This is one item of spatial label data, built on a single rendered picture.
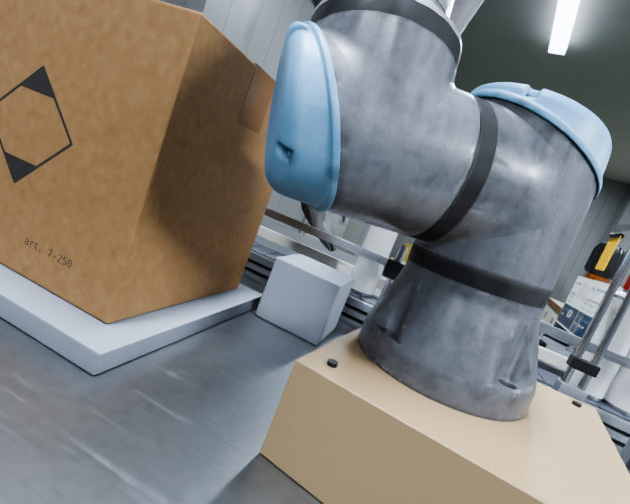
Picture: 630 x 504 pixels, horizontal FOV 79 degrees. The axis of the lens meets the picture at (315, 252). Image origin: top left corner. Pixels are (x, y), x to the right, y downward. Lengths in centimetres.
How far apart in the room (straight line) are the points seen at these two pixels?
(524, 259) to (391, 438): 15
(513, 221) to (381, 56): 14
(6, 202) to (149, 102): 18
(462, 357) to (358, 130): 17
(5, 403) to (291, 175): 23
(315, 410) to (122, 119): 28
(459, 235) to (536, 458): 15
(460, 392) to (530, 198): 14
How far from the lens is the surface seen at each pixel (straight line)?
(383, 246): 68
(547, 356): 77
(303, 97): 24
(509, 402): 33
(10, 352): 38
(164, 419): 33
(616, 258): 134
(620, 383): 76
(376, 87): 26
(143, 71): 37
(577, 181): 33
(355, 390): 27
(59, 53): 44
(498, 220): 30
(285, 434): 30
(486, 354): 31
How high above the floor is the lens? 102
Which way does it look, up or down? 9 degrees down
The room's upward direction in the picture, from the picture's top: 21 degrees clockwise
